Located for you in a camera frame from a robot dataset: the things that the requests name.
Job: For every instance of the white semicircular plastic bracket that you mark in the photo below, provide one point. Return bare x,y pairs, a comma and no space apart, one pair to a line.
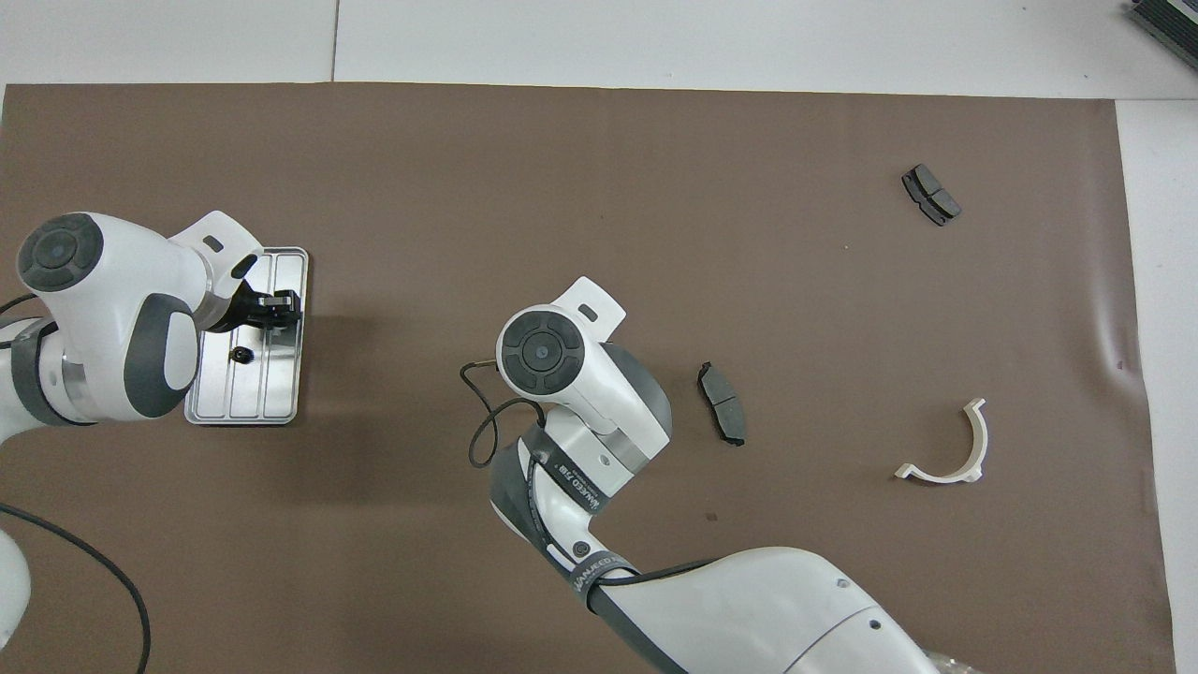
973,449

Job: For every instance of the brown paper table mat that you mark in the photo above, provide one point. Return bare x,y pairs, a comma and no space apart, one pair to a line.
562,187

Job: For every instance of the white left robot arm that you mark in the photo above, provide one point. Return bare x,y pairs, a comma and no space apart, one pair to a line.
112,309

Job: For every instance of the black ribbed device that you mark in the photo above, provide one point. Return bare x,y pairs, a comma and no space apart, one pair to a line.
1168,26

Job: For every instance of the silver metal tray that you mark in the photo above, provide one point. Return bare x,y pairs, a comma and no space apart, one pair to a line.
271,393

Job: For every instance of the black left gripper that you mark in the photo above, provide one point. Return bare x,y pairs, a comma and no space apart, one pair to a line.
229,309

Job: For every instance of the long dark grey brake pad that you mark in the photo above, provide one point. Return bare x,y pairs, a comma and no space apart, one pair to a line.
723,402

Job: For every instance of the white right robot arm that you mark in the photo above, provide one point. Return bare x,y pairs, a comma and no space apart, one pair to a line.
749,608

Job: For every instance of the short dark grey brake pad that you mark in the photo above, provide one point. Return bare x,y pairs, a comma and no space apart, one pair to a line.
931,195

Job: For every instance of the black bearing gear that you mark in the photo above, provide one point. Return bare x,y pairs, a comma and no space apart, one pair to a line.
241,355

